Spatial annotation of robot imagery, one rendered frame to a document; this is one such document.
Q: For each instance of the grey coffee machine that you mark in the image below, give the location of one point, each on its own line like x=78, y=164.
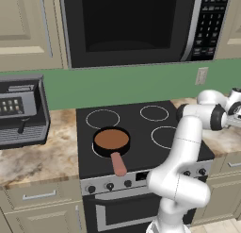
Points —
x=22, y=114

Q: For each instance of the black hob with oven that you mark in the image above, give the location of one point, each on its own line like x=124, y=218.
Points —
x=138, y=139

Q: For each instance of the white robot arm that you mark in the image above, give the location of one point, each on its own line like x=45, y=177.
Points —
x=183, y=155

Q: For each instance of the beige drawer front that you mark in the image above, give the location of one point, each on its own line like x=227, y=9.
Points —
x=44, y=196
x=230, y=164

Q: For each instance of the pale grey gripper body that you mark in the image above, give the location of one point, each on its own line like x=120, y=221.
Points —
x=235, y=121

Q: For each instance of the beige wall socket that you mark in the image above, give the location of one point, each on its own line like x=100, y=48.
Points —
x=201, y=76

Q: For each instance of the beige wall cupboard door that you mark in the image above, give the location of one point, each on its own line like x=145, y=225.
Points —
x=22, y=29
x=230, y=26

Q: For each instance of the black oven knob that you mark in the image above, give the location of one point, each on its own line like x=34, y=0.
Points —
x=109, y=186
x=202, y=171
x=91, y=189
x=187, y=173
x=127, y=183

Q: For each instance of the beige base cupboard door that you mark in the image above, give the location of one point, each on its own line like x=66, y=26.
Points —
x=224, y=199
x=47, y=219

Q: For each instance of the black saucepan with hot chocolate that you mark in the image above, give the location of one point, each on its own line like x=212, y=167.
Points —
x=111, y=140

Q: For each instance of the black microwave oven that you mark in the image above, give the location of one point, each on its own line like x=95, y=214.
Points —
x=131, y=26

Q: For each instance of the black oven door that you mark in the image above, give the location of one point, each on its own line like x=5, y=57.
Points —
x=125, y=211

